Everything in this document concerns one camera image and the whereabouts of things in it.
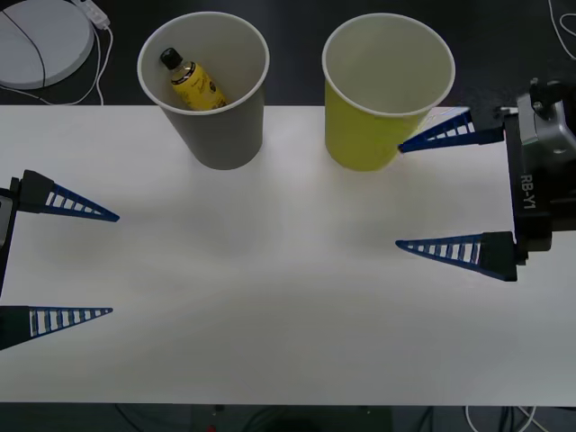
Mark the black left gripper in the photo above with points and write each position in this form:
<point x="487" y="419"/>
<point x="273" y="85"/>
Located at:
<point x="8" y="261"/>

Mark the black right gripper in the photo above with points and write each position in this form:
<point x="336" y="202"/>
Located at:
<point x="531" y="211"/>

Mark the yellow bottle with black cap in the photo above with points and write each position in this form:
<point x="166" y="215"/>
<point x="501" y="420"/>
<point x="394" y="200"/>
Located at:
<point x="198" y="87"/>

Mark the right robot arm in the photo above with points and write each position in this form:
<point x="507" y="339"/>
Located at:
<point x="546" y="128"/>

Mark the yellow-green plastic bin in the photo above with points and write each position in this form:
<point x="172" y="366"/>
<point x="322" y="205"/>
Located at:
<point x="360" y="139"/>

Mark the pale grey round disc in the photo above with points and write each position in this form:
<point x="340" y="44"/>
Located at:
<point x="58" y="45"/>

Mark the grey plastic bin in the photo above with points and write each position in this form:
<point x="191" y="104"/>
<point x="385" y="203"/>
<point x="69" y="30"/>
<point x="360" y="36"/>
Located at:
<point x="220" y="135"/>

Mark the white power strip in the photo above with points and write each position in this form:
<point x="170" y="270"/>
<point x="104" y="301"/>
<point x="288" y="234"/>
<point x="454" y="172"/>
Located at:
<point x="94" y="11"/>

